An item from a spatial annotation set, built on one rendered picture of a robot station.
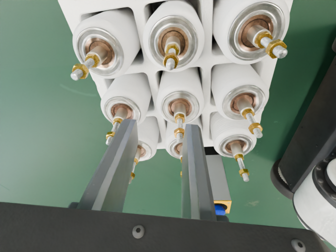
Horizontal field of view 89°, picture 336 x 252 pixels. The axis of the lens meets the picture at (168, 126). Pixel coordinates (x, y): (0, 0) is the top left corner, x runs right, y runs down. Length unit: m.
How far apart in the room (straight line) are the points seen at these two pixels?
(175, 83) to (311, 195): 0.38
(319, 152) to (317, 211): 0.21
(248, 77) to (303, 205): 0.34
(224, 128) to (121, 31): 0.28
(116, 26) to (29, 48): 0.45
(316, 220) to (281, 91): 0.38
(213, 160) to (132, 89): 0.35
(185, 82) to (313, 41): 0.43
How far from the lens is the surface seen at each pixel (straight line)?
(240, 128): 0.40
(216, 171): 0.55
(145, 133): 0.42
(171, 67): 0.21
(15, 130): 1.03
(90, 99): 0.71
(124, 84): 0.37
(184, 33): 0.28
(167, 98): 0.33
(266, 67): 0.42
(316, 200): 0.50
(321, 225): 0.53
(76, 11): 0.40
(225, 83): 0.34
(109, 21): 0.31
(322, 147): 0.65
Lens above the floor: 0.53
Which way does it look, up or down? 49 degrees down
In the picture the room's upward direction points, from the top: 175 degrees counter-clockwise
